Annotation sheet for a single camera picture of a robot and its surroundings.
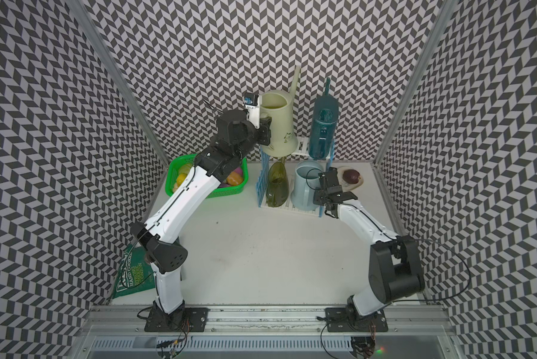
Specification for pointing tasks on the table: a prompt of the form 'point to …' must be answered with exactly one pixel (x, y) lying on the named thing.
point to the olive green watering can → (277, 183)
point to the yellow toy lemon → (180, 179)
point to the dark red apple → (351, 176)
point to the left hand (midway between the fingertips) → (268, 119)
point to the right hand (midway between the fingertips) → (322, 197)
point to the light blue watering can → (307, 179)
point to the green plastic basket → (179, 172)
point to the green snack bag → (135, 273)
